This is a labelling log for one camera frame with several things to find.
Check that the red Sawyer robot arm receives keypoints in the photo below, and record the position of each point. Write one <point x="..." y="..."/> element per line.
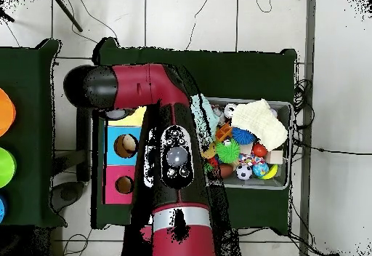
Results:
<point x="139" y="84"/>

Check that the wooden box with three holes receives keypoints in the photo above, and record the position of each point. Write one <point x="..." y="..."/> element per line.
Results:
<point x="116" y="154"/>

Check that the clear mesh bin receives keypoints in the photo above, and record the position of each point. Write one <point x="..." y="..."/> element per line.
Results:
<point x="255" y="182"/>

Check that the mint knitted cloth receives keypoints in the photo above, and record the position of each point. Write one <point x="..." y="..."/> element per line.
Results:
<point x="212" y="119"/>

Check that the green spiky googly-eyed ball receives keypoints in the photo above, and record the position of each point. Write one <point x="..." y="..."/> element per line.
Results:
<point x="229" y="152"/>

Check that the blue spiky ball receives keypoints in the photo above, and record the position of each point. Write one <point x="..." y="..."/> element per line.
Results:
<point x="241" y="136"/>

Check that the small brown football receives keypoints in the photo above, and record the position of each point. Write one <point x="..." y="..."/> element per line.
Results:
<point x="227" y="171"/>

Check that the small soccer ball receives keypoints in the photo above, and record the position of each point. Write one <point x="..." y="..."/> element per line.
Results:
<point x="243" y="172"/>

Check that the cream knitted cloth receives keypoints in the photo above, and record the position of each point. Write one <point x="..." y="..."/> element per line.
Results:
<point x="261" y="122"/>

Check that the black upright stand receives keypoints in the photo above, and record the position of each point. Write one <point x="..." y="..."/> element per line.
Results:
<point x="83" y="139"/>

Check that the grey round stand base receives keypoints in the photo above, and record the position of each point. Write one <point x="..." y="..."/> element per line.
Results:
<point x="68" y="193"/>

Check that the black tripod leg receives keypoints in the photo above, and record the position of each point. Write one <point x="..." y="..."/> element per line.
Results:
<point x="7" y="17"/>
<point x="68" y="13"/>

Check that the dark green side tablecloth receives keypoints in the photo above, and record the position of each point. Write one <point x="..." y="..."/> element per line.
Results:
<point x="29" y="64"/>

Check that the orange bowl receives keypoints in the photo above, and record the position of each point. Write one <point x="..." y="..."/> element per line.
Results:
<point x="5" y="112"/>

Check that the green bowl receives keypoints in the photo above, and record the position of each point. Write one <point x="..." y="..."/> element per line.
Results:
<point x="6" y="167"/>

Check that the blue bowl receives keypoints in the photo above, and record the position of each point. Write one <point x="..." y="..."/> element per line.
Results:
<point x="2" y="209"/>

